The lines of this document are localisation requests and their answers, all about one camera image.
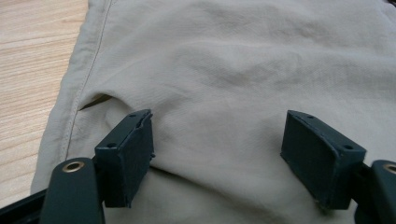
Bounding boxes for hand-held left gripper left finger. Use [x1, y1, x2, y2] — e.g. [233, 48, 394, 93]
[94, 108, 156, 209]

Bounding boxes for beige pants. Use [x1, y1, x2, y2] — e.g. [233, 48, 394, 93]
[30, 0, 396, 224]

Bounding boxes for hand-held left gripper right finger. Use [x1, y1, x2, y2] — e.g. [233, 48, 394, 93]
[279, 109, 367, 211]

